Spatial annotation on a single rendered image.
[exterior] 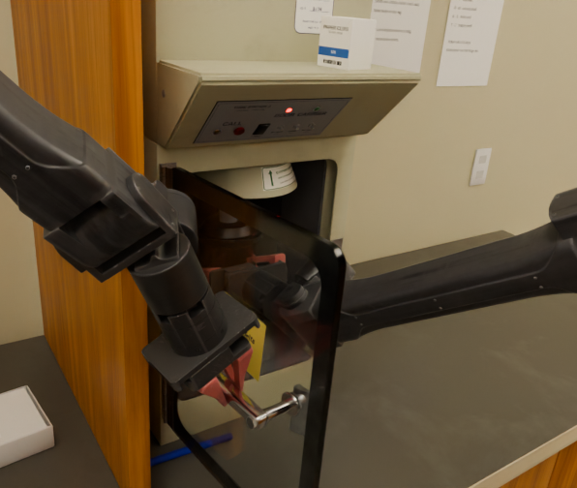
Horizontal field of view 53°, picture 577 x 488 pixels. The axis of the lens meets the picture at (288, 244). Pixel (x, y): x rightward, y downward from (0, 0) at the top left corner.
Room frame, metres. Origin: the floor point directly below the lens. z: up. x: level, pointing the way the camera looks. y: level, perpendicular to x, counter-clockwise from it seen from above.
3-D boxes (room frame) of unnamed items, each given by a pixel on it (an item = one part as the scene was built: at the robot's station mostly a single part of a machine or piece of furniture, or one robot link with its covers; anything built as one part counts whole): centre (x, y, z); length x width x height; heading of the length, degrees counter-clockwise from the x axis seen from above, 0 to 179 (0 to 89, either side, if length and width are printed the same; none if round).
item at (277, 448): (0.57, 0.05, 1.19); 0.30 x 0.01 x 0.40; 42
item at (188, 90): (0.74, 0.01, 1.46); 0.32 x 0.11 x 0.10; 126
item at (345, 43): (0.78, -0.05, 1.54); 0.05 x 0.05 x 0.06; 49
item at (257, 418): (0.50, 0.03, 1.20); 0.10 x 0.05 x 0.03; 42
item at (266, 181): (0.88, 0.08, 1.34); 0.18 x 0.18 x 0.05
